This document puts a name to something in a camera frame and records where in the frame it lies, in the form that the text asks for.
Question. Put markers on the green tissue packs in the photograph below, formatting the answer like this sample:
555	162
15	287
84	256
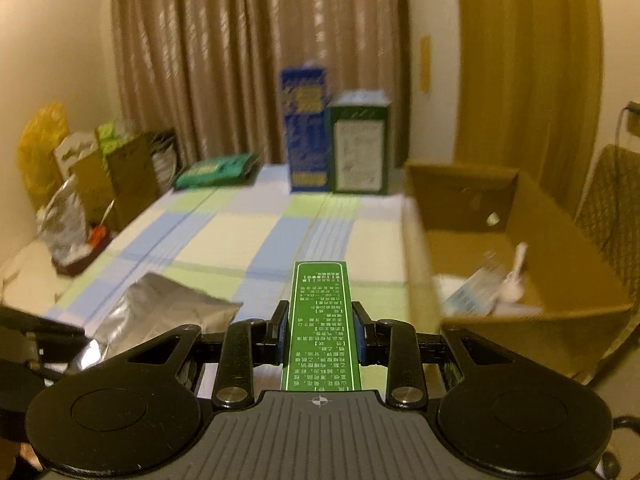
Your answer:
114	135

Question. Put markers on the beige curtain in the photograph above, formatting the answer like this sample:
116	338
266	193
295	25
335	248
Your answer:
210	69

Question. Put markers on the blue tall carton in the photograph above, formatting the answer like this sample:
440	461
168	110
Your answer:
304	99

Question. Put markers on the green wipes pack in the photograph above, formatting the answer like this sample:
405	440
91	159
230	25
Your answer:
216	172

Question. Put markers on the large cardboard box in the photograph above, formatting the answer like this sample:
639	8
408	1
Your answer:
488	250

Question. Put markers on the silver foil bag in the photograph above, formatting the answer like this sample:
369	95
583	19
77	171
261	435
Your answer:
148	308

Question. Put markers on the clear blue label packet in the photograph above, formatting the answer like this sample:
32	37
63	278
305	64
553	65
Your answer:
475	295

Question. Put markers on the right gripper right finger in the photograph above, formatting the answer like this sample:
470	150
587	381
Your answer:
394	345

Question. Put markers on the wall power socket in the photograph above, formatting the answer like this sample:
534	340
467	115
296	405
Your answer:
633	118

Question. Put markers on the dark wooden tray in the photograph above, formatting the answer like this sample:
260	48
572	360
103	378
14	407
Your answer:
99	240

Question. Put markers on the dark green carton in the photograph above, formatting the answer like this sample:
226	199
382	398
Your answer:
359	131

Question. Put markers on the wooden door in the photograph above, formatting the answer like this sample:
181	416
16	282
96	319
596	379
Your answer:
530	89

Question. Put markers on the white plastic spoon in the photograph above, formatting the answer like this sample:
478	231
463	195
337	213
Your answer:
512	289

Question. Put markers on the green white spray box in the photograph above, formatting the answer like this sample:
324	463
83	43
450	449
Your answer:
322	343

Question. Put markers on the checkered tablecloth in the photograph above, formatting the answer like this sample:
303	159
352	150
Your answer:
240	243

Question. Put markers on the quilted brown chair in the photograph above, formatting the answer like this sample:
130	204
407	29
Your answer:
610	214

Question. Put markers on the brown cardboard boxes stack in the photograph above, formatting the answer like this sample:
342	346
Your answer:
116	188

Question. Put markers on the yellow plastic bag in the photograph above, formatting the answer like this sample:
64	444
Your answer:
45	131

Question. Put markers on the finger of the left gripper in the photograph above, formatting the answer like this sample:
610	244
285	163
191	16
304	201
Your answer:
60	355
25	322

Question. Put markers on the silver crumpled bag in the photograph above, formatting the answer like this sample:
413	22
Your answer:
62	224

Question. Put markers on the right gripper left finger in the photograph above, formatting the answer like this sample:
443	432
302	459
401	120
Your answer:
248	344

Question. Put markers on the white cutout cardboard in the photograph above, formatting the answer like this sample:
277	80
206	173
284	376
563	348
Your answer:
74	147

